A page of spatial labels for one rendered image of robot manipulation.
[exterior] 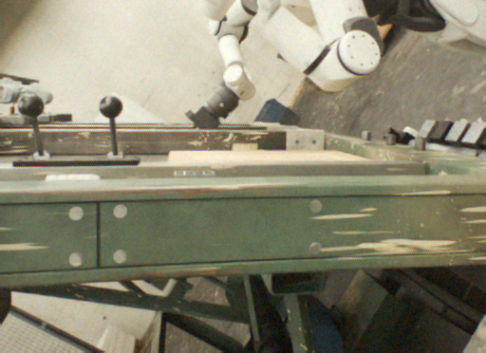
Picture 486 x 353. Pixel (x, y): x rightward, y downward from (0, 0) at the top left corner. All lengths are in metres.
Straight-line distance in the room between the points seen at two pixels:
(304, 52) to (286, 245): 0.35
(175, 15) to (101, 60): 1.23
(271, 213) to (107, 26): 6.01
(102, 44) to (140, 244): 5.95
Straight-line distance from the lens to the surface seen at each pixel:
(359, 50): 0.76
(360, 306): 1.98
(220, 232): 0.52
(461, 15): 1.19
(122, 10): 6.47
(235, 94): 1.36
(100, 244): 0.53
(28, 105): 0.73
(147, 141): 1.30
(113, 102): 0.70
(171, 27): 6.38
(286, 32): 0.75
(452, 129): 1.15
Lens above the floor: 1.34
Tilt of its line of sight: 9 degrees down
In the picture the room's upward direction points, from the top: 57 degrees counter-clockwise
